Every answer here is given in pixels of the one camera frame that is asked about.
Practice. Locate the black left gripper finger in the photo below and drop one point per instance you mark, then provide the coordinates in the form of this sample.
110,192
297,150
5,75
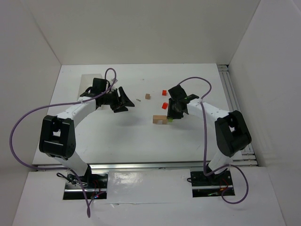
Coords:
123,100
120,109

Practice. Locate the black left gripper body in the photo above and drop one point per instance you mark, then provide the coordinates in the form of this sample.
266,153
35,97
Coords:
117,99

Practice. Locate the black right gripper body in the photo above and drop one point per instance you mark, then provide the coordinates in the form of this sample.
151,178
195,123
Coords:
175,109

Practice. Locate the long natural wood plank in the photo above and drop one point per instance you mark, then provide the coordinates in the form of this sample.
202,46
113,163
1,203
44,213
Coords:
159,117

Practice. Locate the white perforated plastic box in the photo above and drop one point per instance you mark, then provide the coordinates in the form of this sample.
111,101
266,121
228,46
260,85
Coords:
86,81

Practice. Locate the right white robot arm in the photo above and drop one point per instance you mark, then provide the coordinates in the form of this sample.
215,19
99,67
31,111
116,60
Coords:
232,134

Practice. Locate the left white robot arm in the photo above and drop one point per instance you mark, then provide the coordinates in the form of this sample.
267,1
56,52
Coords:
58,139

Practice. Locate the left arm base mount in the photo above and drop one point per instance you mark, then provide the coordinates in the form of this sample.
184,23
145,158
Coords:
95,188

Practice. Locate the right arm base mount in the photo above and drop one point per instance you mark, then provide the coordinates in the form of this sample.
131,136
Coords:
212,185

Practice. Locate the front aluminium rail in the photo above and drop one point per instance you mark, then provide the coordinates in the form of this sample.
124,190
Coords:
156,165

